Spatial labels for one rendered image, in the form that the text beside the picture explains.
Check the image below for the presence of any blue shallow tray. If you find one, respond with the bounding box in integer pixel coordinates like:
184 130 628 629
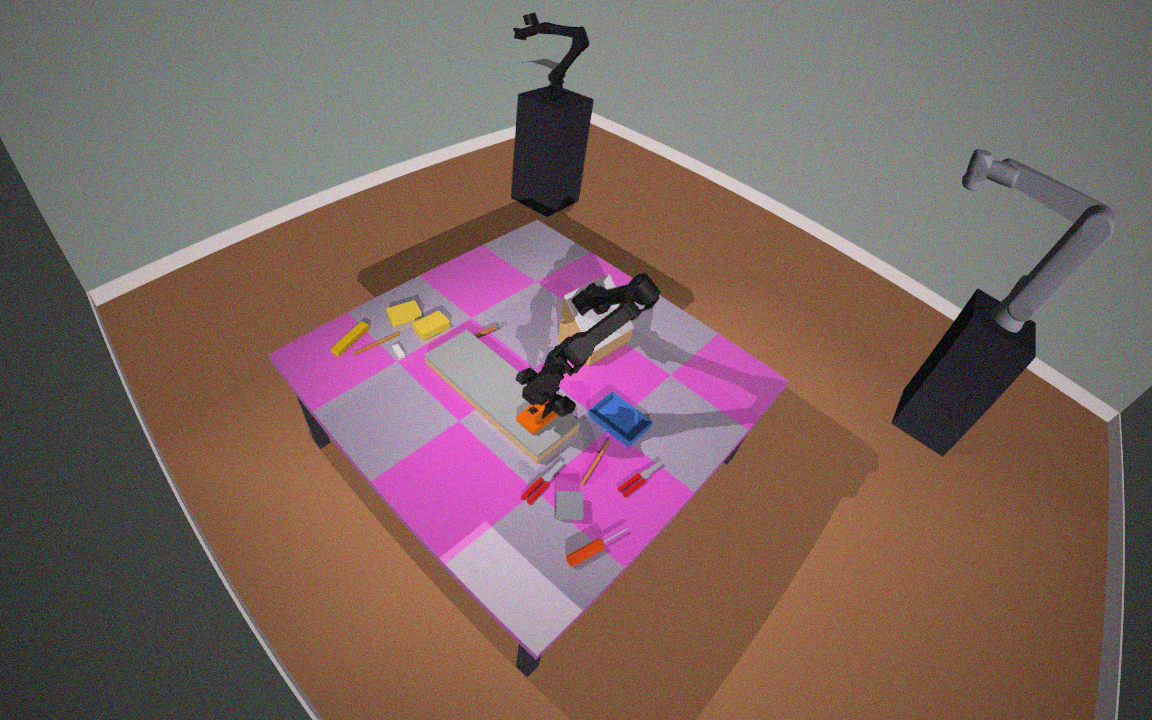
588 391 653 447

